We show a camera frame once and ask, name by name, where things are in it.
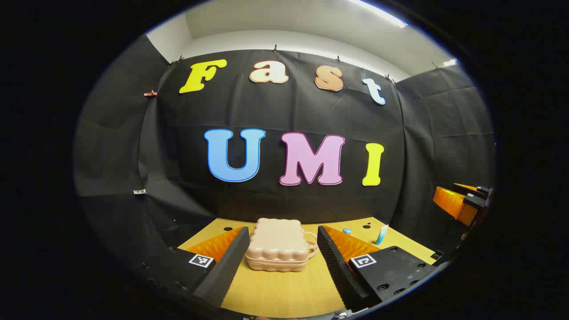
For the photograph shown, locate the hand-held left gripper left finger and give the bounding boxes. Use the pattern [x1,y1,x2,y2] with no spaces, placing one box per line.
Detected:
[138,226,250,309]

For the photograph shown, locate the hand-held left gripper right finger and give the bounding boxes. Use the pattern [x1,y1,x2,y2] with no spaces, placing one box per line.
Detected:
[317,225,438,312]

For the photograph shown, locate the pink hard-shell suitcase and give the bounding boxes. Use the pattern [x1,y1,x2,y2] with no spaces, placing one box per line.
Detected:
[245,218,319,272]

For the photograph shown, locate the black backdrop cloth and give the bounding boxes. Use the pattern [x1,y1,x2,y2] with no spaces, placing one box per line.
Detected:
[73,35,496,267]

